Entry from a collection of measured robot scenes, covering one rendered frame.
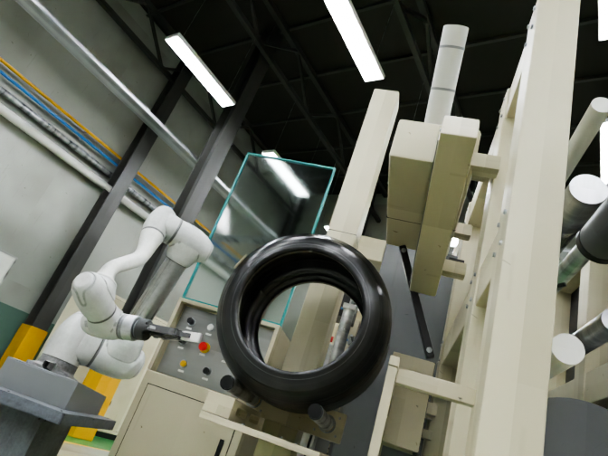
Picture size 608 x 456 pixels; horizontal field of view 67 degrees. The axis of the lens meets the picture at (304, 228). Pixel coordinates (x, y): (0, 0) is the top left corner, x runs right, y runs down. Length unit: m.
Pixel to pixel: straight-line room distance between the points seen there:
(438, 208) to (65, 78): 9.44
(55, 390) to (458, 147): 1.69
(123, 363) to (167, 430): 0.35
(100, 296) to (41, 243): 8.24
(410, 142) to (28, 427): 1.71
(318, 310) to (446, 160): 0.82
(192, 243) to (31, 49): 8.41
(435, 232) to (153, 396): 1.48
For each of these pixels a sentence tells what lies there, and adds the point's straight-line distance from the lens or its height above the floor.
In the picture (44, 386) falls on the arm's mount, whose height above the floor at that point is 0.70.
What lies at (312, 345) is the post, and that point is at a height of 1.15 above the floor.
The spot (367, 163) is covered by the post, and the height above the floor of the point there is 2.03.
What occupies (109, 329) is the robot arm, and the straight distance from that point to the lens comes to 1.75.
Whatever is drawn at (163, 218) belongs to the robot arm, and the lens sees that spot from 2.11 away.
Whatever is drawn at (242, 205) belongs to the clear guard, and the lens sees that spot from 2.58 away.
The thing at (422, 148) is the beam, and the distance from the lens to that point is 1.43.
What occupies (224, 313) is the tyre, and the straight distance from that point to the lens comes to 1.52.
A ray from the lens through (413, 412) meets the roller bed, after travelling 1.69.
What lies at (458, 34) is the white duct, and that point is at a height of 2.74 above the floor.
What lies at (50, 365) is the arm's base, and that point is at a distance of 2.15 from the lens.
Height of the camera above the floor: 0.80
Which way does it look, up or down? 25 degrees up
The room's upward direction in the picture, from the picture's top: 20 degrees clockwise
